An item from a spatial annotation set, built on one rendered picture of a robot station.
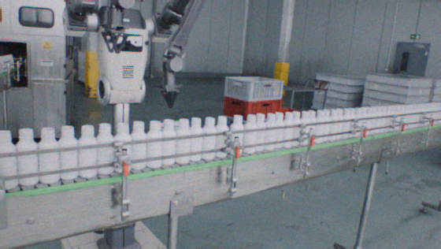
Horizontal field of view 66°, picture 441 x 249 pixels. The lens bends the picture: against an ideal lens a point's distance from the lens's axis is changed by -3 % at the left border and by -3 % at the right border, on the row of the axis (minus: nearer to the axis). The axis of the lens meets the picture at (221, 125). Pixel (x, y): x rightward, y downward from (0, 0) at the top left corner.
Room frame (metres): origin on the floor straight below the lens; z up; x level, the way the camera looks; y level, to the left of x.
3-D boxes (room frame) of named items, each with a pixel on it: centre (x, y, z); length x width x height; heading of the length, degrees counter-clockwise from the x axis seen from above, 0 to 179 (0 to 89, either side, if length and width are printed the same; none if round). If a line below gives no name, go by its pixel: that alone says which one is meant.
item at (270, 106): (4.13, -0.36, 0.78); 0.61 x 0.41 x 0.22; 134
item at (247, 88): (4.13, -0.35, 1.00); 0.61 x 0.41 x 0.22; 135
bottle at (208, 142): (1.35, 0.04, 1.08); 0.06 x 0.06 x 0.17
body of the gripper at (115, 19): (1.27, 0.40, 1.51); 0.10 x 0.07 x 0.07; 38
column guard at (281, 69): (11.64, -1.82, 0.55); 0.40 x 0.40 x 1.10; 38
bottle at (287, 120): (1.63, -0.32, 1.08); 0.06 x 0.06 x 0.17
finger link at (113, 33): (1.26, 0.39, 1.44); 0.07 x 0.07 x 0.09; 38
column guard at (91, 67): (8.51, 3.22, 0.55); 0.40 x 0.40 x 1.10; 38
